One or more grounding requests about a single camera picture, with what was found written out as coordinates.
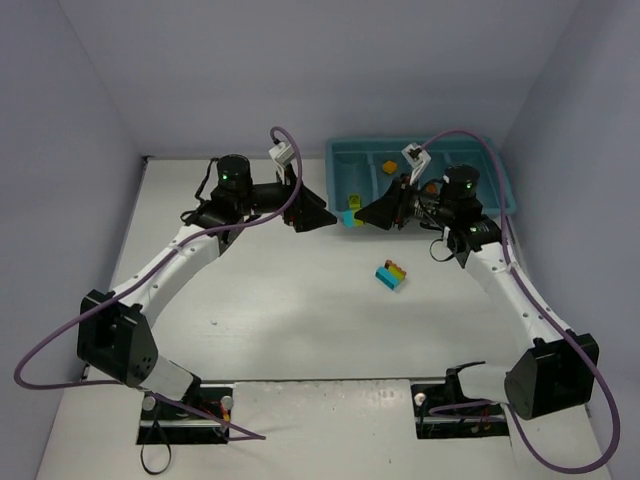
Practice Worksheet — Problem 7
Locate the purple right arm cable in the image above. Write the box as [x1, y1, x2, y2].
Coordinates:
[419, 130, 622, 474]

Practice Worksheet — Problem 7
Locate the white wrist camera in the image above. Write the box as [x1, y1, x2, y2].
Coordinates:
[401, 143, 431, 185]
[269, 141, 295, 176]

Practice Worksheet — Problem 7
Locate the light blue long lego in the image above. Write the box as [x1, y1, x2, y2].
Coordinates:
[375, 266, 403, 291]

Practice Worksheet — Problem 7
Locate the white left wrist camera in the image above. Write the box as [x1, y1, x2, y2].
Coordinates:
[269, 141, 295, 176]

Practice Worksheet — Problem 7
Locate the lime green sloped lego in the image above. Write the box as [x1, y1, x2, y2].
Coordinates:
[347, 194, 362, 211]

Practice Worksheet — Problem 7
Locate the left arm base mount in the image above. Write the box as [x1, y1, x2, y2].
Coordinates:
[136, 383, 234, 446]

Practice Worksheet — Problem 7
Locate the light blue small lego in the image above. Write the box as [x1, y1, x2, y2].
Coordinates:
[342, 210, 356, 228]

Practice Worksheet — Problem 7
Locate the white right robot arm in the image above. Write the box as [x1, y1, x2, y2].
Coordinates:
[354, 165, 599, 420]

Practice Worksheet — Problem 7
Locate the brown lego plate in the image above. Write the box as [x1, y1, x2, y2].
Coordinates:
[384, 259, 400, 270]

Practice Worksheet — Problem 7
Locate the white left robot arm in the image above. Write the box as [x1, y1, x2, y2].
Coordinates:
[76, 154, 337, 404]

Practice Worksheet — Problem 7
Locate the black loose cable loop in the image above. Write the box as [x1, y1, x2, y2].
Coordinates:
[139, 414, 173, 476]

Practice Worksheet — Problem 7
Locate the lime green curved lego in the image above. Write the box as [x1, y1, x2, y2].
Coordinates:
[385, 267, 406, 281]

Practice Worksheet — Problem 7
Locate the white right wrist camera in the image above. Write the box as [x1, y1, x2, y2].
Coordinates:
[401, 143, 431, 185]

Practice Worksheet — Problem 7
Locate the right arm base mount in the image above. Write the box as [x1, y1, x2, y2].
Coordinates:
[410, 362, 509, 440]

